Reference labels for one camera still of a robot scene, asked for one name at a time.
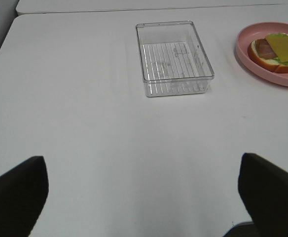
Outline pink round plate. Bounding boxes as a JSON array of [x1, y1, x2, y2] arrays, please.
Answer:
[[235, 22, 288, 87]]

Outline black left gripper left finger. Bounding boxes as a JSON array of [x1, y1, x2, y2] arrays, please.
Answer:
[[0, 156, 48, 237]]

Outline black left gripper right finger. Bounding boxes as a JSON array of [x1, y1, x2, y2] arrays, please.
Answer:
[[238, 153, 288, 237]]

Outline yellow cheese slice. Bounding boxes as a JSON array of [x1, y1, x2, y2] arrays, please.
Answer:
[[265, 34, 288, 63]]

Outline clear left plastic tray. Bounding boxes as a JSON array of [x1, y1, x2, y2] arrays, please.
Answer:
[[136, 21, 215, 97]]

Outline bread slice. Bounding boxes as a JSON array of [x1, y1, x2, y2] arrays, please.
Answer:
[[248, 40, 288, 74]]

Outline red bacon strip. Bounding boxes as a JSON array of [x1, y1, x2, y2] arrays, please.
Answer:
[[255, 39, 277, 59]]

